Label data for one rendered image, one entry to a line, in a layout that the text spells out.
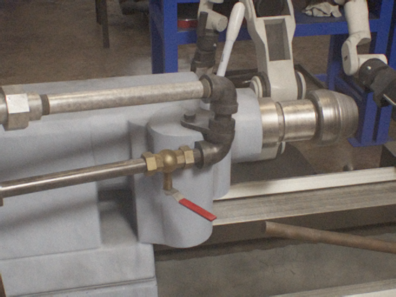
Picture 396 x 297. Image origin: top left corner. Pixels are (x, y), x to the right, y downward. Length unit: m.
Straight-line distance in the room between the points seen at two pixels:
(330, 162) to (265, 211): 1.88
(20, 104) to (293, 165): 2.12
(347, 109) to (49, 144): 0.44
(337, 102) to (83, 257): 0.44
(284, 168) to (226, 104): 1.91
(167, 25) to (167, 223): 1.92
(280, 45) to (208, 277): 1.31
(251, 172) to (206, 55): 0.53
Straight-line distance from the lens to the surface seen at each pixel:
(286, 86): 2.24
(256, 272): 1.21
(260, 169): 2.61
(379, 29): 3.01
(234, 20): 0.83
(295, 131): 0.92
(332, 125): 0.93
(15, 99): 0.61
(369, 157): 3.14
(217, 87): 0.71
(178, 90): 0.69
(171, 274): 1.19
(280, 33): 2.33
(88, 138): 0.81
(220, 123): 0.73
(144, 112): 0.81
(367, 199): 1.25
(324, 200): 1.23
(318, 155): 3.10
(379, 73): 1.85
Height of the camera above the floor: 1.51
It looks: 29 degrees down
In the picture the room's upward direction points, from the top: straight up
